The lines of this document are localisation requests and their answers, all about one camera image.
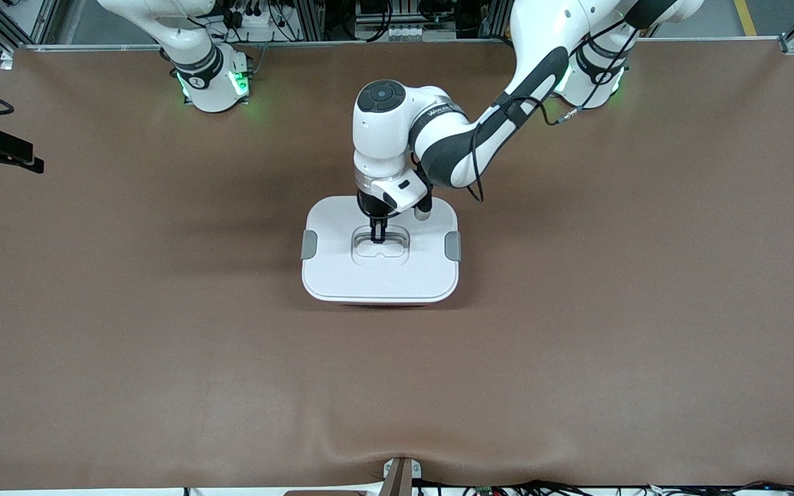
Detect metal table clamp bracket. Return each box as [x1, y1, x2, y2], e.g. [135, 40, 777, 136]
[381, 457, 423, 496]

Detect white power strip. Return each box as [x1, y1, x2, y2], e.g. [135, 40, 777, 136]
[226, 7, 294, 43]

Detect white connector strip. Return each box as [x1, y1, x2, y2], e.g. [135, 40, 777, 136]
[368, 24, 426, 41]

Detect brown table mat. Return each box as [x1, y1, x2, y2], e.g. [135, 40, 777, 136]
[0, 38, 794, 491]

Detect white box lid with handle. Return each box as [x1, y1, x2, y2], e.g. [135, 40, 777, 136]
[301, 195, 462, 305]

